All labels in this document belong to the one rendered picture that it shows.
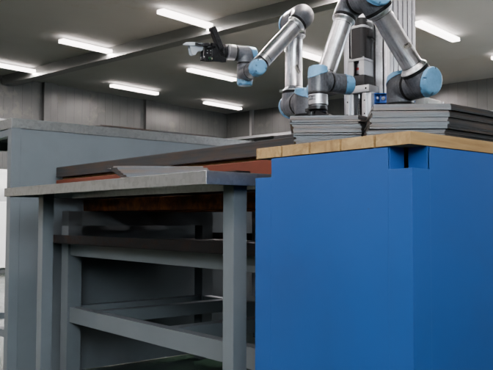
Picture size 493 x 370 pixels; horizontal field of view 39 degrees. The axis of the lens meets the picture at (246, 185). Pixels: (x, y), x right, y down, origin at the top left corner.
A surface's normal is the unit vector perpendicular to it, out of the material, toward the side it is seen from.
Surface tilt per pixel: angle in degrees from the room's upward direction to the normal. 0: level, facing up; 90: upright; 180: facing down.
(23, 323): 90
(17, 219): 90
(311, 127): 90
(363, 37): 90
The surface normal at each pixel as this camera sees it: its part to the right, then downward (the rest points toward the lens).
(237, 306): 0.64, -0.04
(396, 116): -0.09, -0.05
